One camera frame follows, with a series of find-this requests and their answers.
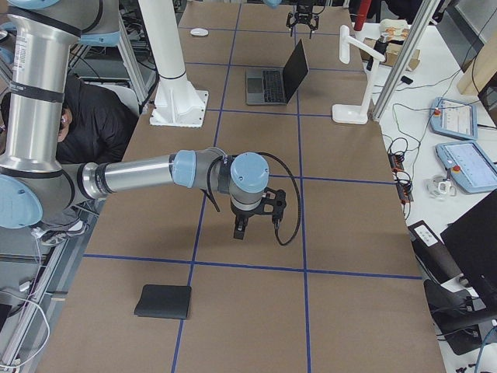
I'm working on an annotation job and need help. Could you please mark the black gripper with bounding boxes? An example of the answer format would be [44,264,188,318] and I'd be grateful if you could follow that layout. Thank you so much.
[231,207,257,239]
[286,0,319,38]

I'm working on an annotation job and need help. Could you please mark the grey laptop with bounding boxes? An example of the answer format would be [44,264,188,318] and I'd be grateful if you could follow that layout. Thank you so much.
[245,40,309,106]

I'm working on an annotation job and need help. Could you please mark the white desk lamp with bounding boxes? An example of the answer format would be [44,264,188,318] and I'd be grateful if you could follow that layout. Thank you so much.
[332,24,385,124]

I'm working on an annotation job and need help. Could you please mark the white computer mouse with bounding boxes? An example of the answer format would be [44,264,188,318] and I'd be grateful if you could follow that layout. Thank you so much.
[190,28,209,37]

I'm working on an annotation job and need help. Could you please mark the red cylinder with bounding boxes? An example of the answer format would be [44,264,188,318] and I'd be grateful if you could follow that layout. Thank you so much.
[353,0,371,31]

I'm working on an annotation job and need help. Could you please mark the black water bottle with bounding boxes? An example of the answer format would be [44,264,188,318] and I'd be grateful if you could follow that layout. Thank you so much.
[366,33,389,71]

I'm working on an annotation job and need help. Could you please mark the cardboard box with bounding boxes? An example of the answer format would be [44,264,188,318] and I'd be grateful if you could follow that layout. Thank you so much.
[363,37,420,71]

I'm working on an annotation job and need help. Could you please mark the person in black jacket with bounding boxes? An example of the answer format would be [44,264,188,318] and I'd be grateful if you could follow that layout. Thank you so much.
[0,73,140,164]

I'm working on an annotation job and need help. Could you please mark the upper blue teach pendant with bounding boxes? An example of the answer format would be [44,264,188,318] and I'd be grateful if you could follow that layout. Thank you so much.
[429,96,478,140]

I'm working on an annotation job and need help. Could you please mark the blue teach pendant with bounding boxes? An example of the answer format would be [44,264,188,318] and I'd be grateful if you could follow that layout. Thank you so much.
[429,96,478,140]
[436,141,496,193]

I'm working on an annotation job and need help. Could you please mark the lower blue teach pendant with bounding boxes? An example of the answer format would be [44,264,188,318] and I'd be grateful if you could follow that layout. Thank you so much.
[436,141,496,193]

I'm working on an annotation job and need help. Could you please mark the black monitor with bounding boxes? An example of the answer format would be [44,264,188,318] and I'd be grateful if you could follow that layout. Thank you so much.
[441,191,496,307]

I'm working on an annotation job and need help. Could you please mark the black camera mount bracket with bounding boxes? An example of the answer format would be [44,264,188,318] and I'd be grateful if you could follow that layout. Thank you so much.
[260,187,287,231]

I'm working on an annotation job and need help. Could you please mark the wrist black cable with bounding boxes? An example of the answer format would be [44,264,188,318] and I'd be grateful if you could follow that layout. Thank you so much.
[259,152,302,246]

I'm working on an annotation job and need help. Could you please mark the aluminium frame post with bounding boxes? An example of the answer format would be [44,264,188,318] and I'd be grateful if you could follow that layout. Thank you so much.
[372,0,439,122]

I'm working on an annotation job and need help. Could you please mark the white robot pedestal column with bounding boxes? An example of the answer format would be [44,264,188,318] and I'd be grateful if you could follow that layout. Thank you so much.
[139,0,209,128]

